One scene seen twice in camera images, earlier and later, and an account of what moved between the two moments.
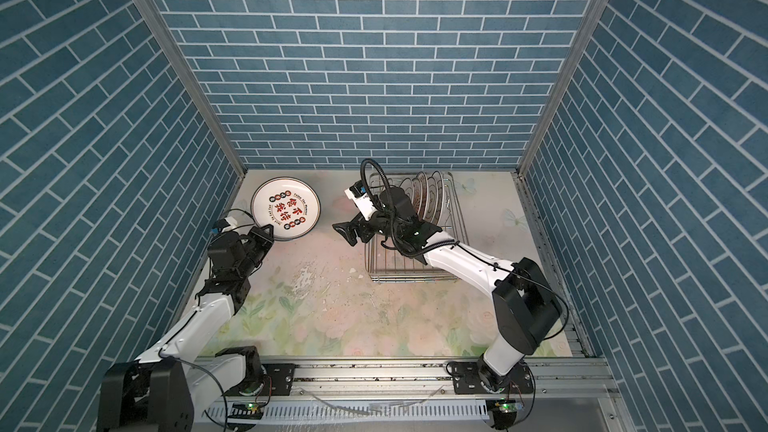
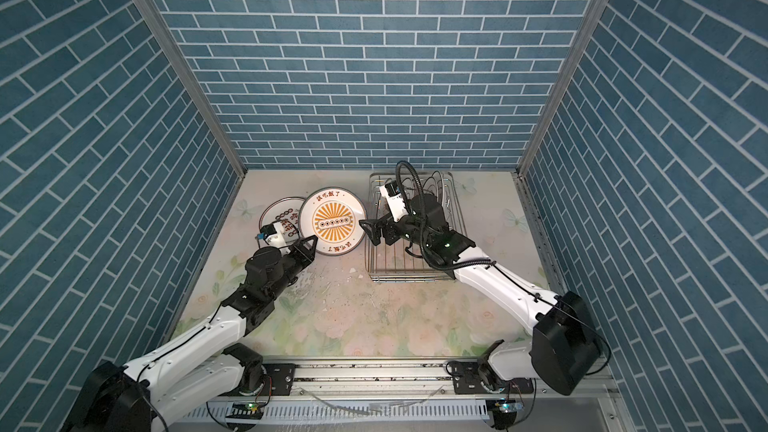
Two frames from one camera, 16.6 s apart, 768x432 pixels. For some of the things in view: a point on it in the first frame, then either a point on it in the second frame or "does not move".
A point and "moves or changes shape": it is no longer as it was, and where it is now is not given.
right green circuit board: (508, 405) does not move
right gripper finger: (348, 231) -> (373, 228)
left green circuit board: (249, 410) does not move
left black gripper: (262, 241) -> (302, 254)
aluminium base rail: (563, 379) does not move
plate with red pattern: (291, 206) moves or changes shape
